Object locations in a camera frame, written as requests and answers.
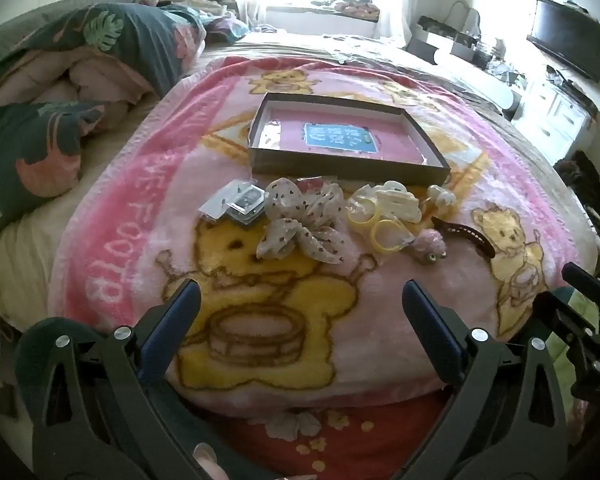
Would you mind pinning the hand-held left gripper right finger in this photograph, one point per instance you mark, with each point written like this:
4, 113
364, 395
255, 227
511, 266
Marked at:
430, 325

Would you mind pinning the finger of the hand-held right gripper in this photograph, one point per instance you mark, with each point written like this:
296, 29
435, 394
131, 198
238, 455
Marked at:
585, 277
560, 310

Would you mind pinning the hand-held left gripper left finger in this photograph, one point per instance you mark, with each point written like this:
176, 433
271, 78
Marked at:
172, 320

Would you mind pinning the black hair clip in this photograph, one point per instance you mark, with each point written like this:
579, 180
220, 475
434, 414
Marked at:
467, 234

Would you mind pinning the earring card packet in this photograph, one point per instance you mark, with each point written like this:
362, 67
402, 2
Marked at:
215, 205

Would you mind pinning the cream hair claw clip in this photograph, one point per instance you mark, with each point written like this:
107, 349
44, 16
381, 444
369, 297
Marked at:
400, 205

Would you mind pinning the bag of yellow bangles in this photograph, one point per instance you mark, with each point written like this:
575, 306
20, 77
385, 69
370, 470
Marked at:
365, 215

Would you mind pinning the white flower hair clip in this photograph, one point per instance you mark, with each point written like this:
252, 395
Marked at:
440, 197

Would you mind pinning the small silver box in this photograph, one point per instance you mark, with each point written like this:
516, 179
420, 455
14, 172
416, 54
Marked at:
245, 205

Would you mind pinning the polka dot fabric bow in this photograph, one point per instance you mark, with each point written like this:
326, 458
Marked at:
285, 205

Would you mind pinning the shallow brown cardboard box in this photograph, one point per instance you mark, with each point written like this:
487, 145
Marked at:
330, 167

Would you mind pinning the dark clothing heap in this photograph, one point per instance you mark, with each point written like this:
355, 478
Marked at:
580, 175

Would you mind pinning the red floral cloth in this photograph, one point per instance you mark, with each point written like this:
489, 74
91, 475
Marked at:
380, 435

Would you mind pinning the pink bear print blanket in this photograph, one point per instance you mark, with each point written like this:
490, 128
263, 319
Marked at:
130, 185

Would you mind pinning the bed with beige sheet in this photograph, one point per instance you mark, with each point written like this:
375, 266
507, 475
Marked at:
20, 250

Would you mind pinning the white drawer cabinet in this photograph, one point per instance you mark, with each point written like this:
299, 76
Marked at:
555, 110

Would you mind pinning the white cylindrical bolster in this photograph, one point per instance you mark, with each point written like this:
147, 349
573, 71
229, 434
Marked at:
480, 85

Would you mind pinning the black television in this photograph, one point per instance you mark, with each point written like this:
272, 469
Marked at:
565, 35

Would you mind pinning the grey storage box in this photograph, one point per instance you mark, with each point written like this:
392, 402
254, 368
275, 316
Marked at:
460, 42

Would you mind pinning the leaf print quilt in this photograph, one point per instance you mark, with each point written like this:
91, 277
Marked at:
105, 25

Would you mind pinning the pile of clothes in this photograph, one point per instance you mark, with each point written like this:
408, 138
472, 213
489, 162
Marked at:
215, 15

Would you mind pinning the clothes on windowsill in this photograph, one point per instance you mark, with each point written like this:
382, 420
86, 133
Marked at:
355, 7

